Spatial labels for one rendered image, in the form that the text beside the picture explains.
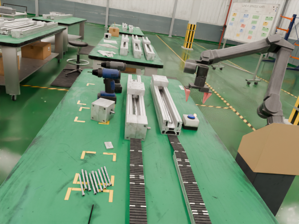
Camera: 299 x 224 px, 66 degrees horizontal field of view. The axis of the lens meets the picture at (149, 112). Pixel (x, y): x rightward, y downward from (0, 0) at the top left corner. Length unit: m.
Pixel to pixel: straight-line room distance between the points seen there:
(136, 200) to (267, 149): 0.61
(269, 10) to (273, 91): 5.47
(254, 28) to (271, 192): 5.84
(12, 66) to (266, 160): 2.99
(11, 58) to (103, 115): 2.27
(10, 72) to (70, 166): 2.58
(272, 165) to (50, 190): 0.90
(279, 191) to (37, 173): 1.07
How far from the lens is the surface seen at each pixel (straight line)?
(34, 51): 4.89
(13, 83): 3.46
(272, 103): 1.23
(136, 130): 1.10
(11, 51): 3.34
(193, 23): 11.36
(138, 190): 0.81
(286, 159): 1.19
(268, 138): 1.08
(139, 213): 0.75
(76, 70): 4.77
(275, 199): 1.35
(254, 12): 6.98
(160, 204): 0.83
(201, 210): 0.81
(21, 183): 0.90
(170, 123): 1.25
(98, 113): 1.25
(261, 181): 1.23
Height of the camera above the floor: 1.36
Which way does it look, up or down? 23 degrees down
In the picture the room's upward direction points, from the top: 9 degrees clockwise
